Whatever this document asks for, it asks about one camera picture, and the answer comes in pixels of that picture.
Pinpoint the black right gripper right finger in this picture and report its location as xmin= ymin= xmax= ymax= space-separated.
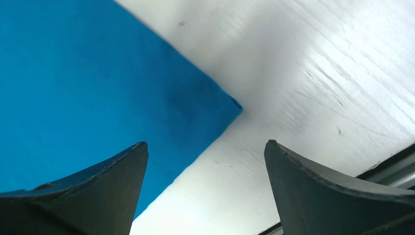
xmin=264 ymin=140 xmax=415 ymax=235

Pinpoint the blue polo shirt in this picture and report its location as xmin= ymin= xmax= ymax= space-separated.
xmin=0 ymin=0 xmax=242 ymax=215

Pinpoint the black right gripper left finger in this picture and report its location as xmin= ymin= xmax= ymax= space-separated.
xmin=0 ymin=142 xmax=149 ymax=235

